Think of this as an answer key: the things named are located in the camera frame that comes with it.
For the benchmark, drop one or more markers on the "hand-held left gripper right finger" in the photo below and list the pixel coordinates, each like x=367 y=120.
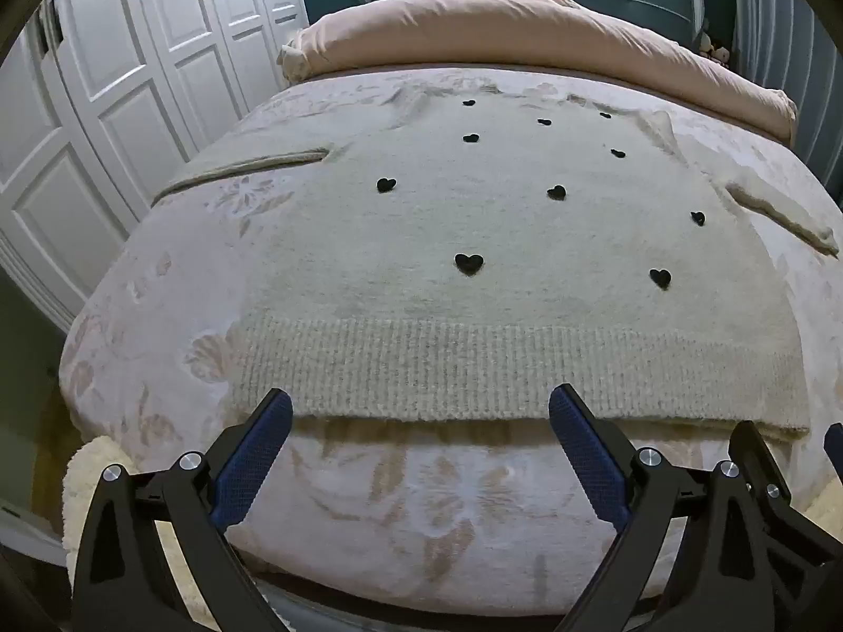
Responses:
x=589 y=457

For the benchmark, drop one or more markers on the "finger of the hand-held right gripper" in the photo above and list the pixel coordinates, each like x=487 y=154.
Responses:
x=784 y=497
x=835 y=440

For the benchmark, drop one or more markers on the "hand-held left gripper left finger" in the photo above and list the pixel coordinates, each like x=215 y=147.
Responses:
x=253 y=461

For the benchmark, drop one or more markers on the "cream sweater with black hearts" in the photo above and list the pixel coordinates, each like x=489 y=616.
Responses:
x=428 y=230

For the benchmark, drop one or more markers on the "floral beige bed blanket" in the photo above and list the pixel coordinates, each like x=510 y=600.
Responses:
x=428 y=507

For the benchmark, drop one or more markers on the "white fluffy rug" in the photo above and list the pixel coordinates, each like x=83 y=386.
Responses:
x=80 y=474

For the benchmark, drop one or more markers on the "grey curtain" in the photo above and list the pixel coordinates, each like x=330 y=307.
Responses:
x=790 y=46

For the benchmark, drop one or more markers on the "white panelled wardrobe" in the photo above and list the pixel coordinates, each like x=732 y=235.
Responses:
x=132 y=79

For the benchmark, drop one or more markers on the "small beige plush toy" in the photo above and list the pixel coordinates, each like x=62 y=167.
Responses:
x=714 y=49

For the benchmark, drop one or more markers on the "pink duvet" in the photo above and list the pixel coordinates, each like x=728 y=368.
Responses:
x=494 y=26

